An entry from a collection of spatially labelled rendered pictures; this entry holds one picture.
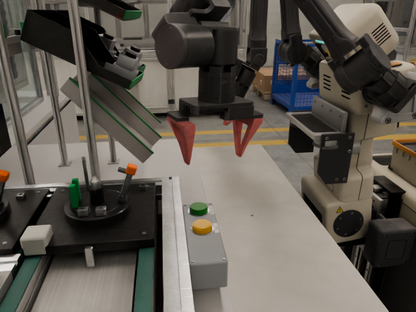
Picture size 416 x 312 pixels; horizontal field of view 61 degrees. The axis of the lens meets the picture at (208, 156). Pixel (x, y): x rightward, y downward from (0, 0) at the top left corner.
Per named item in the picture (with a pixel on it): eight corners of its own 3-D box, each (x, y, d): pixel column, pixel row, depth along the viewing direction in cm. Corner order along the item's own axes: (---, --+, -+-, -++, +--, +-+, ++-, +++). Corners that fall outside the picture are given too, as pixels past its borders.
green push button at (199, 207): (206, 208, 80) (206, 200, 80) (208, 218, 77) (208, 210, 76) (189, 210, 80) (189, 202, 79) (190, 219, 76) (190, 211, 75)
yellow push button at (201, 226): (210, 226, 74) (210, 217, 73) (213, 237, 70) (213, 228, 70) (191, 227, 73) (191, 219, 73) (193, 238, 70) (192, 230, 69)
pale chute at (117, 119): (152, 146, 107) (161, 137, 106) (142, 163, 95) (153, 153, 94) (78, 80, 101) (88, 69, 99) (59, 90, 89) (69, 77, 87)
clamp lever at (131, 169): (127, 195, 77) (137, 164, 75) (126, 199, 75) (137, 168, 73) (111, 190, 76) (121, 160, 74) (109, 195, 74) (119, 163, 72)
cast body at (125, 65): (135, 80, 95) (144, 56, 93) (132, 84, 91) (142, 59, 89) (105, 67, 94) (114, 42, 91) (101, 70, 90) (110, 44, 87)
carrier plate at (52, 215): (156, 189, 90) (155, 181, 89) (155, 247, 68) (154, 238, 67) (57, 194, 87) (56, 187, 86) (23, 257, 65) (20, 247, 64)
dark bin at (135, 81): (141, 80, 100) (150, 56, 97) (129, 90, 87) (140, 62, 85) (45, 36, 96) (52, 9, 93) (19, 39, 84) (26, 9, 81)
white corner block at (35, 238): (55, 241, 70) (51, 223, 68) (48, 255, 65) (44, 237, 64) (30, 242, 69) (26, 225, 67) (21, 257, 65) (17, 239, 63)
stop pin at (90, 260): (95, 262, 67) (93, 244, 66) (95, 266, 66) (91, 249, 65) (88, 262, 67) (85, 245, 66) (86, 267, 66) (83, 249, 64)
